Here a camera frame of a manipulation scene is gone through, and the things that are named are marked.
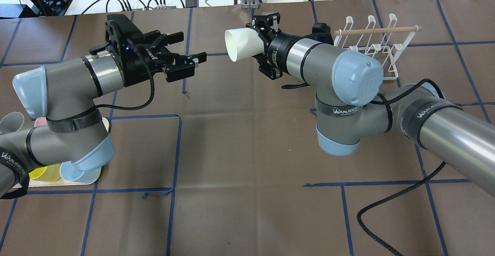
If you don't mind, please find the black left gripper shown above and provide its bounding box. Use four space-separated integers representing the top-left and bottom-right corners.
105 14 207 86

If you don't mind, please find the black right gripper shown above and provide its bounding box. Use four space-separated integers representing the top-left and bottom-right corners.
247 12 283 80

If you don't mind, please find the white ikea cup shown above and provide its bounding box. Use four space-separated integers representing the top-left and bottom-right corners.
224 27 265 62

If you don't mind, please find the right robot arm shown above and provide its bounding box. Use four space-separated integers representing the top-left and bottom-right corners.
246 13 495 195

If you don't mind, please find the pink cup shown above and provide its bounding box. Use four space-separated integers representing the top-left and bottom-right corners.
34 117 48 127

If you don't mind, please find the yellow cup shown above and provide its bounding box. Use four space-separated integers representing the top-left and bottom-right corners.
29 163 61 182

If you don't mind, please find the grey cup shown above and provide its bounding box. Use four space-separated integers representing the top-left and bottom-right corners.
0 112 25 134

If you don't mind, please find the cream bunny tray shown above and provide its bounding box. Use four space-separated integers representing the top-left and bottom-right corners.
12 112 102 187

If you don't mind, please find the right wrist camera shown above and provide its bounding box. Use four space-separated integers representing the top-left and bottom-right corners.
311 23 334 46

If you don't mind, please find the white wire cup rack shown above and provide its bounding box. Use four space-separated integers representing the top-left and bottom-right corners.
333 13 423 80

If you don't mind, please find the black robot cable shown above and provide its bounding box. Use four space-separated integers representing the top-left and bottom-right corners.
356 161 447 256

